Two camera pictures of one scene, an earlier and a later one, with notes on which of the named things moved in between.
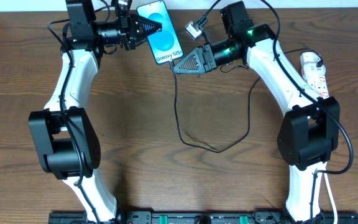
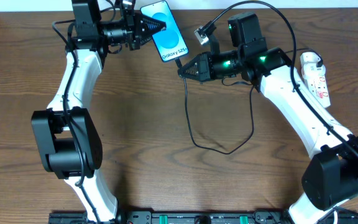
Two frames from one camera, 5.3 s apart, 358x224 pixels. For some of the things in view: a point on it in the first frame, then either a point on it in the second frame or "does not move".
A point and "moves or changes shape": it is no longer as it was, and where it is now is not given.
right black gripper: [207, 56] → [209, 66]
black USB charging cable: [250, 110] moves or changes shape
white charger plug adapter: [309, 69] does not move
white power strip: [319, 84] does not move
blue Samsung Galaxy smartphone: [165, 43] moves or changes shape
